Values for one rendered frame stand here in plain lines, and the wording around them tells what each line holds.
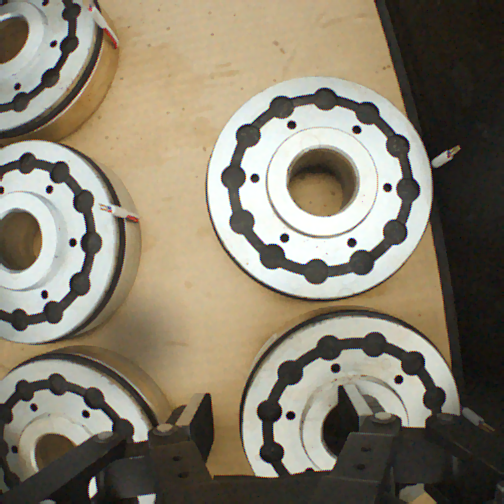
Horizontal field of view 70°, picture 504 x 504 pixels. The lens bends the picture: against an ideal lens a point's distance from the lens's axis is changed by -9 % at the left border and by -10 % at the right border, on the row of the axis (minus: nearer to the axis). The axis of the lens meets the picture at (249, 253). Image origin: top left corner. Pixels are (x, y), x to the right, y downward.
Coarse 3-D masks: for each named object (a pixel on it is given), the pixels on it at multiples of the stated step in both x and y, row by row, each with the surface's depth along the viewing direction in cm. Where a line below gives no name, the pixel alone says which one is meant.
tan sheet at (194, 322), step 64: (128, 0) 21; (192, 0) 21; (256, 0) 21; (320, 0) 20; (128, 64) 21; (192, 64) 21; (256, 64) 21; (320, 64) 20; (384, 64) 20; (128, 128) 21; (192, 128) 21; (128, 192) 21; (192, 192) 21; (320, 192) 20; (192, 256) 20; (128, 320) 21; (192, 320) 20; (256, 320) 20; (192, 384) 20
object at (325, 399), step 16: (336, 384) 16; (368, 384) 16; (384, 384) 16; (320, 400) 16; (336, 400) 16; (384, 400) 16; (400, 400) 16; (304, 416) 16; (320, 416) 16; (400, 416) 16; (304, 432) 16; (320, 432) 16; (304, 448) 16; (320, 448) 16; (320, 464) 16
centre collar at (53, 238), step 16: (16, 192) 17; (32, 192) 18; (0, 208) 17; (16, 208) 17; (32, 208) 17; (48, 208) 17; (0, 224) 18; (48, 224) 17; (48, 240) 17; (64, 240) 18; (0, 256) 18; (48, 256) 17; (0, 272) 17; (16, 272) 17; (32, 272) 17; (48, 272) 17; (16, 288) 17; (32, 288) 18
